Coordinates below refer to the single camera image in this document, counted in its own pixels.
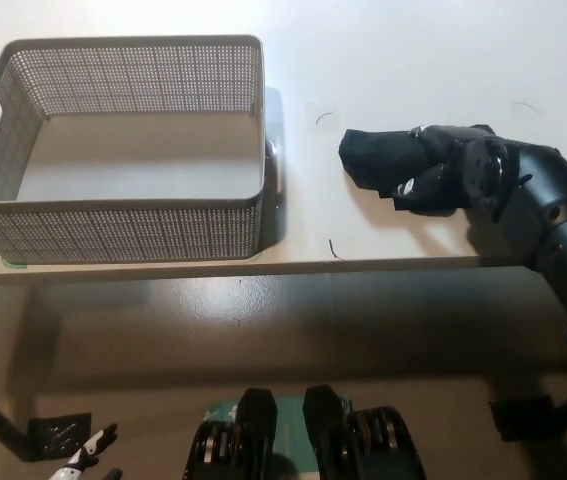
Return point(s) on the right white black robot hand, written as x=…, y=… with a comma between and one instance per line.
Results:
x=483, y=170

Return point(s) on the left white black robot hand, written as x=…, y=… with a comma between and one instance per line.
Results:
x=93, y=445

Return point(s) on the black ribbed robot body block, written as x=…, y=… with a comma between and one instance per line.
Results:
x=333, y=430
x=258, y=425

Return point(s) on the grey perforated plastic basket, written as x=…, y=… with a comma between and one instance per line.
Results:
x=113, y=235

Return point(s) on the black floor tape patch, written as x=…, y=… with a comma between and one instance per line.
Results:
x=60, y=435

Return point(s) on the black fabric pencil case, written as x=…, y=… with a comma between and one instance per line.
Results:
x=378, y=155

